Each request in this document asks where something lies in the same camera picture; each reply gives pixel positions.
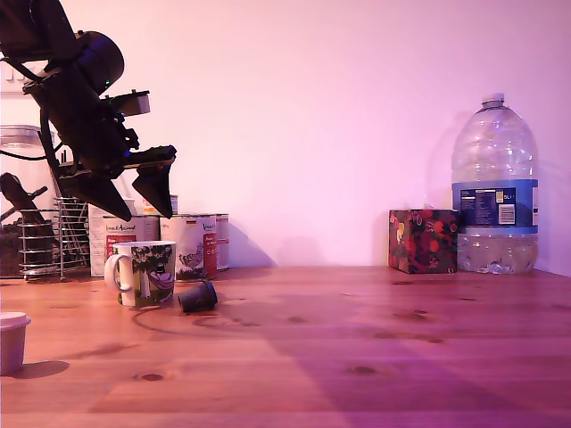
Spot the dark grey coffee capsule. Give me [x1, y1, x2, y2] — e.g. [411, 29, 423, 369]
[177, 279, 219, 314]

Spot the white coffee capsule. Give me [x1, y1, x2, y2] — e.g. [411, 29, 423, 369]
[0, 311, 32, 376]

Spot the small can with orange label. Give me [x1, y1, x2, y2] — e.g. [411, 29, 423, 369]
[133, 194, 179, 218]

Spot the large can with red label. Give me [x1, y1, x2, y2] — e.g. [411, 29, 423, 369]
[215, 213, 230, 271]
[103, 216, 161, 268]

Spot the large can with chicken print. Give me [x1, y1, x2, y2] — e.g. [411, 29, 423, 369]
[159, 214, 219, 282]

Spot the dark wooden utensil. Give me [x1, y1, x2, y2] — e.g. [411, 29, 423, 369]
[0, 172, 59, 245]

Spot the white mug with garden print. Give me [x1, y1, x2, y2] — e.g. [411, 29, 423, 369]
[103, 240, 178, 309]

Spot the floral tissue box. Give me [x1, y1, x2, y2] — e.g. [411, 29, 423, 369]
[387, 208, 459, 276]

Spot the large clear water bottle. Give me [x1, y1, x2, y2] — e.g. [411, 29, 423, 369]
[451, 92, 540, 276]

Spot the thin black cable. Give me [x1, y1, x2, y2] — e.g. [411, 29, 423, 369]
[38, 106, 63, 180]
[0, 149, 50, 161]

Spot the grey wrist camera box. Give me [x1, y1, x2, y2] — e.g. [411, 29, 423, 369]
[106, 90, 152, 118]

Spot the metal wire utensil rack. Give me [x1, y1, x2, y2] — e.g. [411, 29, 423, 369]
[17, 198, 95, 283]

